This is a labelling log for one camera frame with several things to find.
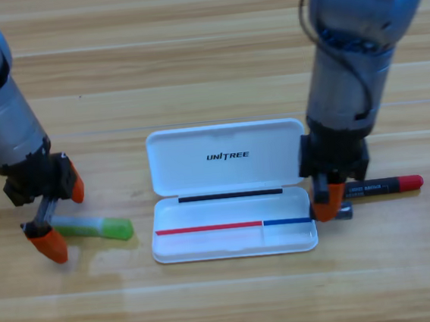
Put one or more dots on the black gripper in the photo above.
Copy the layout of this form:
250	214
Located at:
45	177
332	153

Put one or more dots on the green glue stick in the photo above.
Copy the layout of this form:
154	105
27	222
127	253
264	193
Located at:
115	229

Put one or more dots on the red and black marker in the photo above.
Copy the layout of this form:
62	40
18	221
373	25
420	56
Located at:
392	185

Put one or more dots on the white Unitree pencil case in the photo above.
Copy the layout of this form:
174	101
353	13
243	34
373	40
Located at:
219	168

